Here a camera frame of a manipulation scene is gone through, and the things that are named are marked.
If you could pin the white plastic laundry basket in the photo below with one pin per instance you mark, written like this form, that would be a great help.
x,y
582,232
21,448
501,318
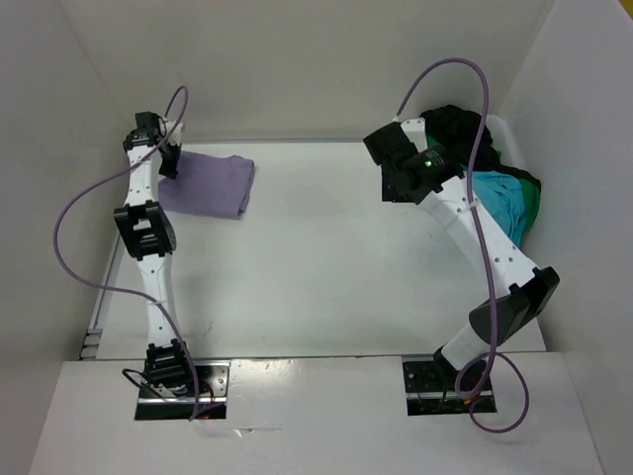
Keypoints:
x,y
501,136

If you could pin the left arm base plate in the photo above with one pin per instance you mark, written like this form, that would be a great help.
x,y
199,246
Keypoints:
x,y
157,402

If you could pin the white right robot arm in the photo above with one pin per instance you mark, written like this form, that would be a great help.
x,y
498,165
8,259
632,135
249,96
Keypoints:
x,y
522,289

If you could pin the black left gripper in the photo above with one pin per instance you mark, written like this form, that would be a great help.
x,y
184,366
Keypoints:
x,y
171,170

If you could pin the cyan t shirt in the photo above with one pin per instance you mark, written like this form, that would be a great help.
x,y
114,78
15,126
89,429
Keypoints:
x,y
503,198

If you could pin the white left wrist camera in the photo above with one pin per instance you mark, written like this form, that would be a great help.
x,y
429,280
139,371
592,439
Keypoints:
x,y
172,131

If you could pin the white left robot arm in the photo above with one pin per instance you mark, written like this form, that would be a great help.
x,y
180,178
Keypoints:
x,y
153,148

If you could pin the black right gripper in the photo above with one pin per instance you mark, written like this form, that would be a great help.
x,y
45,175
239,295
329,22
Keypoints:
x,y
387,197

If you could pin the green t shirt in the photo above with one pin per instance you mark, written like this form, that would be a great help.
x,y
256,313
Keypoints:
x,y
532,199

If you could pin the purple t shirt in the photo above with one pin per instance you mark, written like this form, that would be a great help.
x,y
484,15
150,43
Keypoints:
x,y
209,186

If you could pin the black t shirt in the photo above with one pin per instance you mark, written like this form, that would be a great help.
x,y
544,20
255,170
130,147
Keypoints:
x,y
456,129

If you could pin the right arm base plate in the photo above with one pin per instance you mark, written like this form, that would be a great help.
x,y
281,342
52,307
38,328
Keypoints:
x,y
429,389

